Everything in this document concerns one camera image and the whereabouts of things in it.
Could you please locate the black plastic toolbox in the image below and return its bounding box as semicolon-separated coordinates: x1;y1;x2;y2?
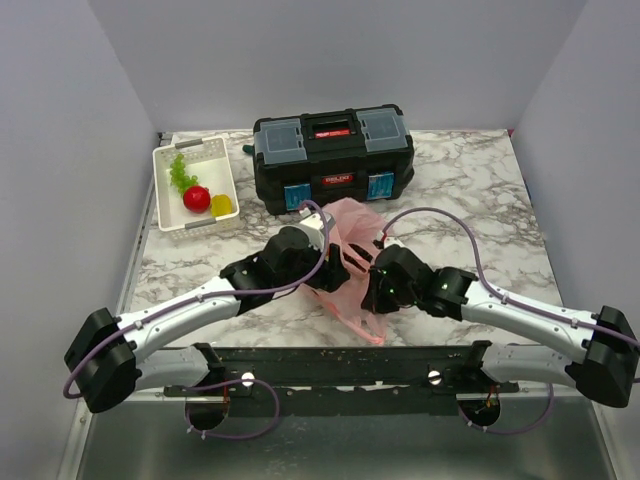
253;104;415;215

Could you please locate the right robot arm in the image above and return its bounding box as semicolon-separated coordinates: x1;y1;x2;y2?
361;245;639;408

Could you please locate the green fake grape bunch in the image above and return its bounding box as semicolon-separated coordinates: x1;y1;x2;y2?
169;153;199;196

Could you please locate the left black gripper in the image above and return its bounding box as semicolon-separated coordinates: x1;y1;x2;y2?
275;237;350;293

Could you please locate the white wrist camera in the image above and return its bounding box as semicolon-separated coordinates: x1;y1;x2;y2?
373;237;405;251
296;213;335;250

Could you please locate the pink plastic bag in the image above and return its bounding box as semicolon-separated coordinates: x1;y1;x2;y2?
305;198;387;345

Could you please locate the red fake apple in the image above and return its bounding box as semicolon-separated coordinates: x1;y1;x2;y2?
182;185;211;214

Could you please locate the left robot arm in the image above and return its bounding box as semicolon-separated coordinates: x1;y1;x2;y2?
63;226;350;413

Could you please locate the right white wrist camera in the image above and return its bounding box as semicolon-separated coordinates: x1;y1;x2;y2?
373;237;405;251

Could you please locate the yellow fake lemon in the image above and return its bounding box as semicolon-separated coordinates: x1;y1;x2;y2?
210;194;234;218

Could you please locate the white perforated plastic basket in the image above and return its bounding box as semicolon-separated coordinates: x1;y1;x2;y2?
152;137;240;238

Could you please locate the black metal base rail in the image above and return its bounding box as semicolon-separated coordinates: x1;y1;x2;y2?
164;341;519;417

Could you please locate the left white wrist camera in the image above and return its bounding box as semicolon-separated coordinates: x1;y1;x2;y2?
296;213;335;250

